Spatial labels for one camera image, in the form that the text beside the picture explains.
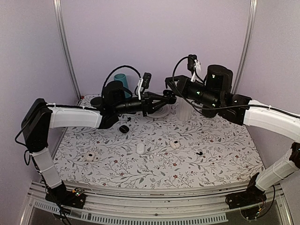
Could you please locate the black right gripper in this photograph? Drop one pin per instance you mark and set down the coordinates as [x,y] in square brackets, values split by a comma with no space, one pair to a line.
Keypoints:
[180,90]

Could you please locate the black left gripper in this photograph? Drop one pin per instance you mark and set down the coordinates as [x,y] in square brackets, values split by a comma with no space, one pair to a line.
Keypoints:
[147,100]

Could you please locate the black earbud case gold trim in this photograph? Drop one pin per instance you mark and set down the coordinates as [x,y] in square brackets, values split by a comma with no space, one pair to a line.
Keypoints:
[169,94]

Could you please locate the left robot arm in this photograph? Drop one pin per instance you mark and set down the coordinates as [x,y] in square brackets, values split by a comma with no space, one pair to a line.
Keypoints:
[103,114]

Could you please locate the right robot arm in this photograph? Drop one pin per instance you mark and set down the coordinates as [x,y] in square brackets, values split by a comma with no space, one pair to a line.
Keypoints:
[216,97]

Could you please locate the small black earbud case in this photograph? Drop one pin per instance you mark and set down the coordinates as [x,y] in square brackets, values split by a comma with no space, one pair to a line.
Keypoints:
[123,129]

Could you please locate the beige earbud charging case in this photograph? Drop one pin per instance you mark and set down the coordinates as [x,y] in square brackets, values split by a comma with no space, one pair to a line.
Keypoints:
[175,144]

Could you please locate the white open earbud case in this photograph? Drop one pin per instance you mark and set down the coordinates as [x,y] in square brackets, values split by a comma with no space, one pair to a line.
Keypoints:
[90,156]

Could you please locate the grey spiral plate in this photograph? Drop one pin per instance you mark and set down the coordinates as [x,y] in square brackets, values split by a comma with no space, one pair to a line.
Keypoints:
[160,113]

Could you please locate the white ribbed vase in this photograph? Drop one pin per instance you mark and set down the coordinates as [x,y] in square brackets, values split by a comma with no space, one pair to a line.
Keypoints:
[184,110]

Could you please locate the teal cup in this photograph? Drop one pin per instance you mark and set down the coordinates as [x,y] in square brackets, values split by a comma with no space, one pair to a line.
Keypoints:
[122,78]

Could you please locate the floral patterned table mat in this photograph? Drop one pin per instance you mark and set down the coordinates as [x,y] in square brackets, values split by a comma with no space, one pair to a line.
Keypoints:
[229,154]

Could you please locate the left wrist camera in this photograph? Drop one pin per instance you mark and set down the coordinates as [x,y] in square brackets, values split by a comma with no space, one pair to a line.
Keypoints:
[143,84]

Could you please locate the right aluminium frame post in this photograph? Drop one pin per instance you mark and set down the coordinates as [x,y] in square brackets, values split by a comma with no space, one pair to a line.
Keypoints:
[246,44]

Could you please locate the aluminium front rail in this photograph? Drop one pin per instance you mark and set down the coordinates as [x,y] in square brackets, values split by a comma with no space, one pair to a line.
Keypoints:
[188,206]

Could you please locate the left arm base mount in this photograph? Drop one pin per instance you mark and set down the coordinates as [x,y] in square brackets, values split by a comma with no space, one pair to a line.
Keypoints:
[65,195]

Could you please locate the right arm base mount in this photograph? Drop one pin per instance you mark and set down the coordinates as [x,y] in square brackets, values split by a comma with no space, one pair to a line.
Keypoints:
[252,195]

